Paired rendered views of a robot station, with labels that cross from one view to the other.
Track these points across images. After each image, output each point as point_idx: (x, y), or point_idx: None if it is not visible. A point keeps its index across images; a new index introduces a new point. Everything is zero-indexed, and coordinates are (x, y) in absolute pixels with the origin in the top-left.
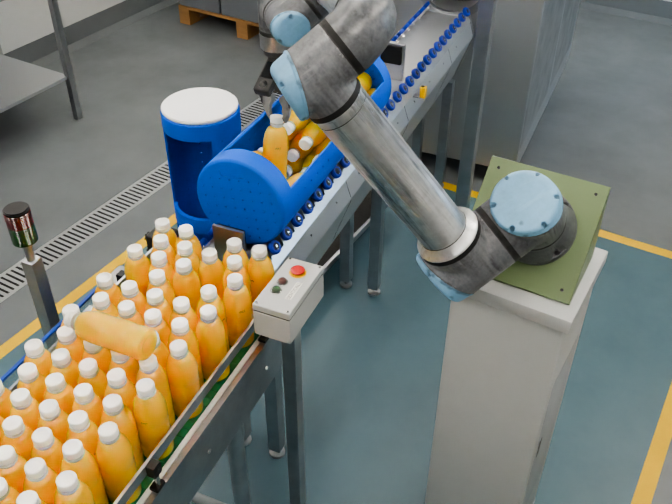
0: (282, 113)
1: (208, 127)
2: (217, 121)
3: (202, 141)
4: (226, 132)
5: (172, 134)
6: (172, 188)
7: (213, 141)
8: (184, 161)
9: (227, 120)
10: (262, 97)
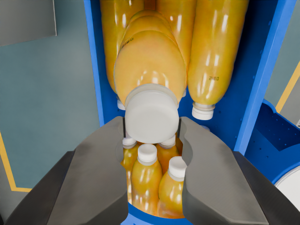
0: (118, 130)
1: (293, 163)
2: (286, 173)
3: (289, 147)
4: (267, 167)
5: None
6: (285, 118)
7: (277, 152)
8: (286, 144)
9: (273, 180)
10: (247, 177)
